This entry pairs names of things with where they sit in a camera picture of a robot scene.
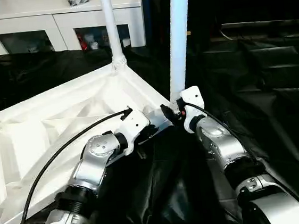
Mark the small red bottle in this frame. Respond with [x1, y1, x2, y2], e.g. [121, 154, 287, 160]
[77, 33, 89, 51]

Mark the black work mat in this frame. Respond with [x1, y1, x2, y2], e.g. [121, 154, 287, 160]
[0, 21, 299, 224]

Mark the white plastic table top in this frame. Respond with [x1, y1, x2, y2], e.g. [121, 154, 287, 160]
[0, 56, 187, 224]

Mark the white plastic table leg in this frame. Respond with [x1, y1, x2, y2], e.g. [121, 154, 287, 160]
[159, 0, 202, 104]
[98, 0, 130, 73]

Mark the white glass-door cabinet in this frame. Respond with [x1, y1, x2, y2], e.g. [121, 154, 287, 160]
[0, 0, 148, 61]

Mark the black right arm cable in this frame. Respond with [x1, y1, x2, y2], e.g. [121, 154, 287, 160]
[182, 90, 299, 215]

